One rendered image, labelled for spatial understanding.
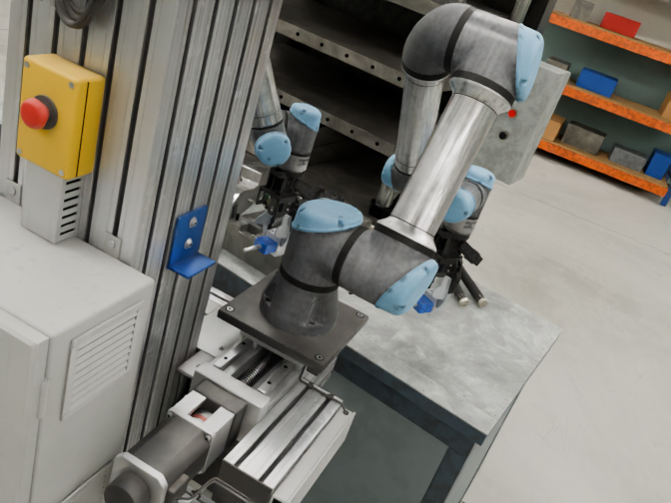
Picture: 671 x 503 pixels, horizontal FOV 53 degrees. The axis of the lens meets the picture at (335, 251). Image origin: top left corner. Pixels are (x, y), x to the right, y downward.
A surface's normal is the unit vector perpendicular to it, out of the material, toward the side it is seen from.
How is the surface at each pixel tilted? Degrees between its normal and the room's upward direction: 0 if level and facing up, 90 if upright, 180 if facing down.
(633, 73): 90
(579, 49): 90
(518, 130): 90
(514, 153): 90
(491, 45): 65
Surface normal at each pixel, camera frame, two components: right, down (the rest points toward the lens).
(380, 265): -0.29, -0.11
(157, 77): -0.40, 0.31
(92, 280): 0.29, -0.85
